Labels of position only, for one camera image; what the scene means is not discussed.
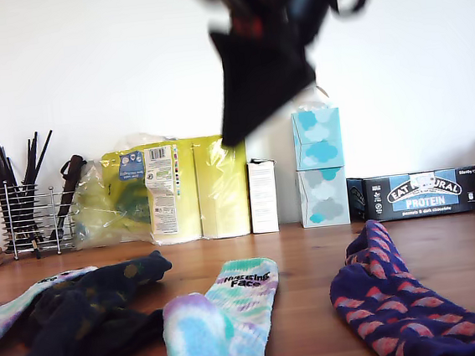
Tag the black protein bar box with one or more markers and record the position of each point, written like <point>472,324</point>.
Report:
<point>416,194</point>

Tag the purple sock with red pattern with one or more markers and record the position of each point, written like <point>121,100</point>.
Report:
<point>402,318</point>

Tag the clear plastic bag, green contents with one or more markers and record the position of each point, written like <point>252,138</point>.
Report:
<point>93,208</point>

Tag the pastel tie-dye sock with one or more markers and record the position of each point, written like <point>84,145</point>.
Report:
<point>6,309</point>
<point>233,313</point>

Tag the navy sock with yellow dots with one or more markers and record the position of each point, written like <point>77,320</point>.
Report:
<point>137,272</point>
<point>90,348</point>

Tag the grey cloud tissue box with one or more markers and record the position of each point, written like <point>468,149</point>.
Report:
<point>323,195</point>

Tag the white paper tissue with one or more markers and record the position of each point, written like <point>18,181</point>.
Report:
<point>314,103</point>

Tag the small white carton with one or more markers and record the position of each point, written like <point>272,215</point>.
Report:
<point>263,192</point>

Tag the yellow kitchen roll pack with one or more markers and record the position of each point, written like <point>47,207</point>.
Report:
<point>217,188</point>

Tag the blue cloud tissue box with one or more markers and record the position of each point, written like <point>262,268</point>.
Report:
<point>317,136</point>

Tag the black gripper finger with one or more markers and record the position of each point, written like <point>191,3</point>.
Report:
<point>262,83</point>

